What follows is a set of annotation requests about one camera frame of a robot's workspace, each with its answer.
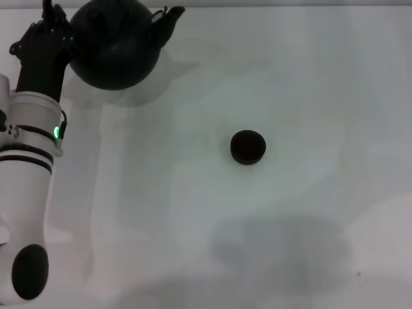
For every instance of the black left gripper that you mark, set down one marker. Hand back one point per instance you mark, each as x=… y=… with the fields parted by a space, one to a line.
x=42 y=61

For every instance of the small dark round teacup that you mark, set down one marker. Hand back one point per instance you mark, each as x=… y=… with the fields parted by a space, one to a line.
x=248 y=147

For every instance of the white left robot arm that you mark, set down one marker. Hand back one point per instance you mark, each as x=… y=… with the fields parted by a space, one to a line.
x=25 y=180

